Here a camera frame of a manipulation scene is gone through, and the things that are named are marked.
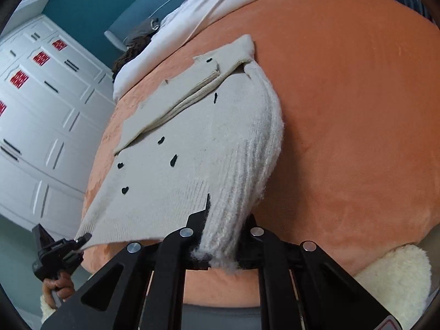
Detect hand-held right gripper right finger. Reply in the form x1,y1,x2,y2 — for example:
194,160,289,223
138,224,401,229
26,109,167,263
236,214,402,330

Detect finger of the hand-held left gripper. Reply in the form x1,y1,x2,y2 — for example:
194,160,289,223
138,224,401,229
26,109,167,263
73,233,93,250

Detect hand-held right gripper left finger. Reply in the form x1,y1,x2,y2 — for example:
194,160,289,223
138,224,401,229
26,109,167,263
40,194,212,330

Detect cream knit sweater black hearts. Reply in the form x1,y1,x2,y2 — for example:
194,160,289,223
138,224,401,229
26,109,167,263
74,34,284,275

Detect person's left forearm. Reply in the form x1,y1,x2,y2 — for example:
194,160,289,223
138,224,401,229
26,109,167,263
40,294,57,318

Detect person's left hand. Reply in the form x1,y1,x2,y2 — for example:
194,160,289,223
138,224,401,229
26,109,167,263
42,272,76,309

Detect grey pants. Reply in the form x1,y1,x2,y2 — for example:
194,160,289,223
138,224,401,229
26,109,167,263
181,303,262,330

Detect white panelled wardrobe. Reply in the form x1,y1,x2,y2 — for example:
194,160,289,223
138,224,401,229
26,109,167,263
0,14,117,231

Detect orange plush blanket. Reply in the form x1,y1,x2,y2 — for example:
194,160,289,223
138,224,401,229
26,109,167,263
80,0,440,308

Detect white fluffy jacket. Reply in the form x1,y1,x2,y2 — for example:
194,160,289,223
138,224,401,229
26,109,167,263
353,245,433,330

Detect dark brown pillow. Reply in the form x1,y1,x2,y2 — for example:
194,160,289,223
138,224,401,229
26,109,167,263
111,18,160,83

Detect blue padded headboard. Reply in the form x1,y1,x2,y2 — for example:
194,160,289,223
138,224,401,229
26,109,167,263
104,0,221,53

